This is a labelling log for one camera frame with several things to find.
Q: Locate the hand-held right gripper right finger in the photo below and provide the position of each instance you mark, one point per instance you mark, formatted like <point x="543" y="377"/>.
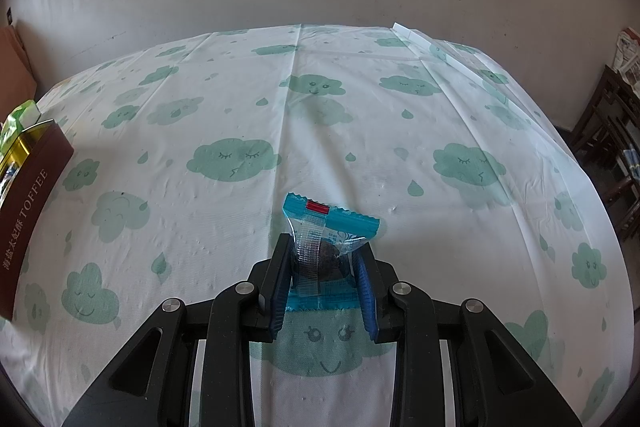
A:
<point x="365" y="302"/>

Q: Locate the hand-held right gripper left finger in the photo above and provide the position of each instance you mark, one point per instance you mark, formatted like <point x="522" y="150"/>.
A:
<point x="276" y="314"/>

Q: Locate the blue dark snack packet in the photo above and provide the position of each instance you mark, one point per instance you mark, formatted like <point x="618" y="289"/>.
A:
<point x="320" y="252"/>

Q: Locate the brown tin box gold inside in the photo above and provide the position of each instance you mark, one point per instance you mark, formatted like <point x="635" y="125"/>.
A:
<point x="35" y="197"/>

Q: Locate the dark wooden furniture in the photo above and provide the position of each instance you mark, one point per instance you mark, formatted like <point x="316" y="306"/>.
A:
<point x="610" y="117"/>

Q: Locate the green tissue pack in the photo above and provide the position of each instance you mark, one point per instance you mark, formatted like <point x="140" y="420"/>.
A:
<point x="22" y="117"/>

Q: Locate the stack of papers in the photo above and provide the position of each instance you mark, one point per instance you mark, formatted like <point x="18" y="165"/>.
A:
<point x="629" y="54"/>

